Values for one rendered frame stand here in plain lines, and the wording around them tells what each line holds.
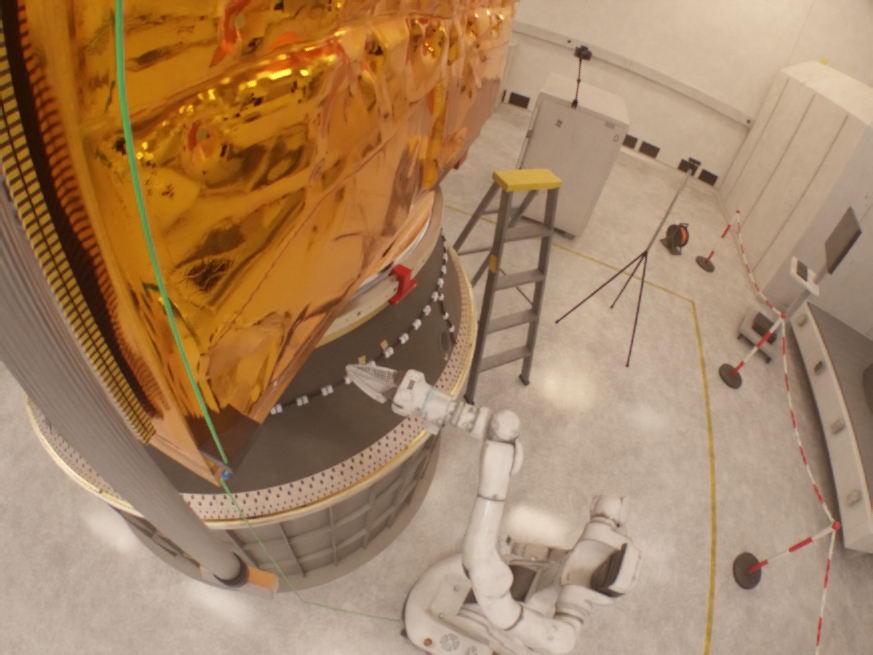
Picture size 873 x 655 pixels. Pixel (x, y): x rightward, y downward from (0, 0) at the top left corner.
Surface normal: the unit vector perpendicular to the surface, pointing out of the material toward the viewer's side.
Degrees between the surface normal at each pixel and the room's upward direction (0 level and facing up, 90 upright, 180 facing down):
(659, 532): 0
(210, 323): 80
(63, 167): 91
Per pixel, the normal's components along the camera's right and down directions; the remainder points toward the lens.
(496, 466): 0.02, -0.10
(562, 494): 0.18, -0.67
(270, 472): 0.43, 0.33
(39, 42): -0.10, 0.74
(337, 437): 0.61, 0.27
